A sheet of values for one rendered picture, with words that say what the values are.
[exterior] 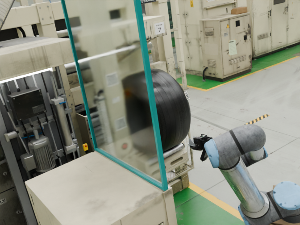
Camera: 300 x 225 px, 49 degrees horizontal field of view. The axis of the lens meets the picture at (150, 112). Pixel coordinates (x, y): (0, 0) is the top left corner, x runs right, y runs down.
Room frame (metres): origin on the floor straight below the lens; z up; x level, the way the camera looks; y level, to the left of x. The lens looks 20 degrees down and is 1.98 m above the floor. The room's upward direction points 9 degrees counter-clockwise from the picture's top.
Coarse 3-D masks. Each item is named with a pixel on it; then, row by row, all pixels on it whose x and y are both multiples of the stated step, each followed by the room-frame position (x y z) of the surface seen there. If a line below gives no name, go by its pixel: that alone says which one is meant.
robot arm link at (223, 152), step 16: (208, 144) 1.25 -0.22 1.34; (224, 144) 1.21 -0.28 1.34; (224, 160) 1.20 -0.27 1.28; (240, 160) 1.26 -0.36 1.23; (224, 176) 1.29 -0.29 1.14; (240, 176) 1.26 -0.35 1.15; (240, 192) 1.31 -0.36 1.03; (256, 192) 1.34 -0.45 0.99; (240, 208) 1.47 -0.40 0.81; (256, 208) 1.37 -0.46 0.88; (272, 208) 1.40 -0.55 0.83; (256, 224) 1.40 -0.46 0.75
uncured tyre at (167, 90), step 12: (156, 72) 2.14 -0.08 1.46; (156, 84) 2.01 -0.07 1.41; (168, 84) 2.04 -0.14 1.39; (156, 96) 1.94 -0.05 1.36; (168, 96) 1.97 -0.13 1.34; (180, 96) 2.01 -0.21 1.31; (168, 108) 1.92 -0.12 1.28; (180, 108) 1.97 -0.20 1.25; (168, 120) 1.90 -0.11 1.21; (180, 120) 1.95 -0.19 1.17; (168, 132) 1.90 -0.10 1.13; (180, 132) 1.96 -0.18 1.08; (168, 144) 1.94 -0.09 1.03
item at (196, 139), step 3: (201, 135) 1.87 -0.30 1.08; (195, 138) 1.82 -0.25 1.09; (198, 138) 1.82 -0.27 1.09; (201, 138) 1.82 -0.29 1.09; (204, 138) 1.81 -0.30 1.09; (207, 138) 1.79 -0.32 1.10; (210, 138) 1.77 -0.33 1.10; (195, 141) 1.83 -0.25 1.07; (198, 141) 1.80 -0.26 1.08; (201, 141) 1.80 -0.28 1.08; (204, 141) 1.78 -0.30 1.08; (207, 141) 1.77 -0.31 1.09; (195, 144) 1.84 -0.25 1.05; (198, 144) 1.81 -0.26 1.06; (201, 144) 1.80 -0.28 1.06; (198, 147) 1.81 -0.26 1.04; (201, 147) 1.79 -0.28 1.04
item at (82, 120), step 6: (78, 114) 2.31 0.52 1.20; (84, 114) 2.38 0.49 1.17; (78, 120) 2.33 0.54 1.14; (84, 120) 2.23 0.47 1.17; (84, 126) 2.26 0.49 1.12; (84, 132) 2.28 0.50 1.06; (90, 132) 2.24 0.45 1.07; (84, 138) 2.30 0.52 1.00; (90, 138) 2.23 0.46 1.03; (90, 144) 2.23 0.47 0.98; (90, 150) 2.25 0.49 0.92
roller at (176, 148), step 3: (180, 144) 2.12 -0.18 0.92; (183, 144) 2.12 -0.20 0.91; (174, 147) 2.09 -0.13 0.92; (177, 147) 2.09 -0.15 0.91; (180, 147) 2.10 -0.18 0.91; (183, 147) 2.12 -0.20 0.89; (168, 150) 2.05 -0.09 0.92; (171, 150) 2.06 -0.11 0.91; (174, 150) 2.07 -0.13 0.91; (177, 150) 2.08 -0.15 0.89; (165, 153) 2.03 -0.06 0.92; (168, 153) 2.04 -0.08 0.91; (171, 153) 2.05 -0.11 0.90; (165, 156) 2.02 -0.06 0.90
